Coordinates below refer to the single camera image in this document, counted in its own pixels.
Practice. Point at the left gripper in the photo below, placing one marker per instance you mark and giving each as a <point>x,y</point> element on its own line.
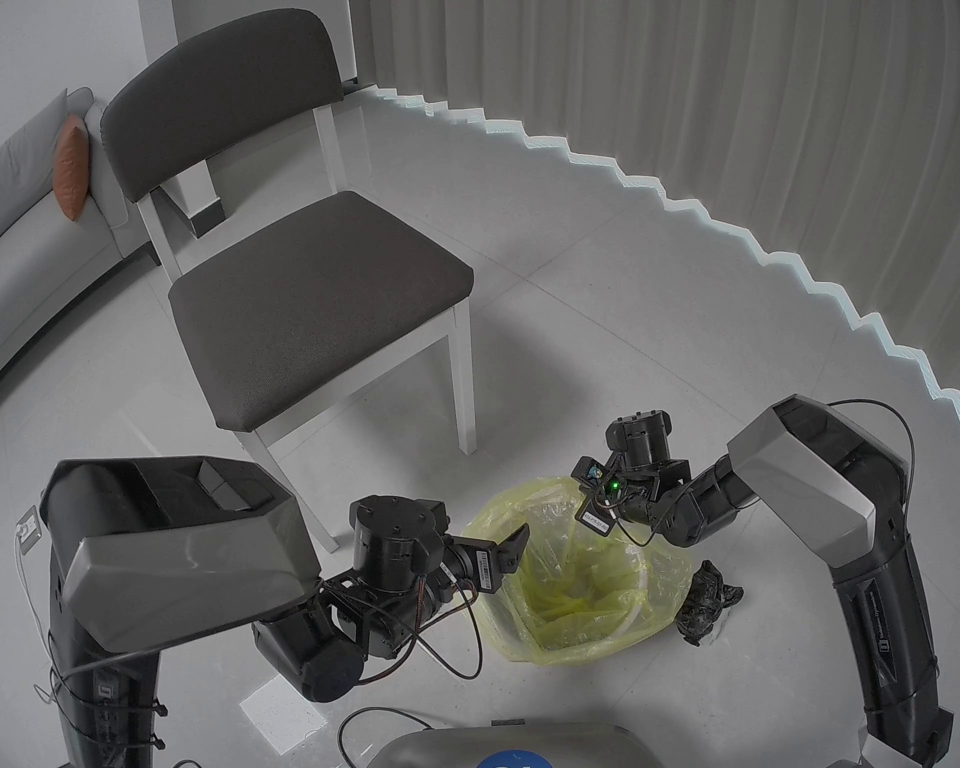
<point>480,566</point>

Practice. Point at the orange cushion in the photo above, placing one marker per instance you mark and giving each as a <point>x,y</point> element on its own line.
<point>71,169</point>

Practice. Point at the black plastic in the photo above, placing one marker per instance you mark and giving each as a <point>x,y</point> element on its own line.
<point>705,600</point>

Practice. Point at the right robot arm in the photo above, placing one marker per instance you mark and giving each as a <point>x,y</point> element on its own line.
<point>795,480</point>

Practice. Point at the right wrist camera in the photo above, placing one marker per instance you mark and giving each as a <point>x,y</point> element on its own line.
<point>592,471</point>

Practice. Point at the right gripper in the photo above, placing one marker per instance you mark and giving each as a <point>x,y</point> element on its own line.
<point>630,502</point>

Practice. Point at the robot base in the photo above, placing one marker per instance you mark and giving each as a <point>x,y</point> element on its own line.
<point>525,746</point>

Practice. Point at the dark grey white-legged chair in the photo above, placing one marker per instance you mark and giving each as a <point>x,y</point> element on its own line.
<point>315,300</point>

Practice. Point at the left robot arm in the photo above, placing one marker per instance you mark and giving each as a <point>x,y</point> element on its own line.
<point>187,570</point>

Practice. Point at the grey sofa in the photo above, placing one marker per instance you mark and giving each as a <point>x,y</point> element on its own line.
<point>37,262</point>

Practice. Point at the yellow plastic bag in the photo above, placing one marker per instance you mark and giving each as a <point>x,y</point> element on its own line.
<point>585,555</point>

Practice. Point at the beige curtain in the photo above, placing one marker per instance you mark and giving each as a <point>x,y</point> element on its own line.
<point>712,112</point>

